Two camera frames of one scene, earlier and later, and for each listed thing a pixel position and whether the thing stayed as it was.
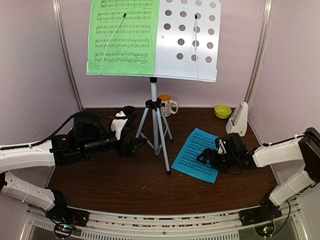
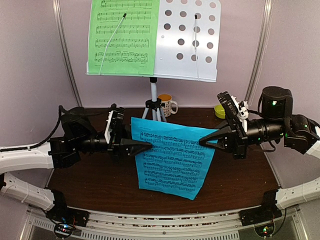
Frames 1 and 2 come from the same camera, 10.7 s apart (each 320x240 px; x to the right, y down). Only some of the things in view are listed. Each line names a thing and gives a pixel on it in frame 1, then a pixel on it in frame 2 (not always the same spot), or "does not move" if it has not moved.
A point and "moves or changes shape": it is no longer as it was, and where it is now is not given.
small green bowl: (222, 111) does not move
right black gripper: (206, 153) to (235, 133)
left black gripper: (128, 149) to (122, 144)
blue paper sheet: (186, 161) moves or changes shape
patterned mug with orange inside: (171, 106) does not move
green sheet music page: (132, 49) does not move
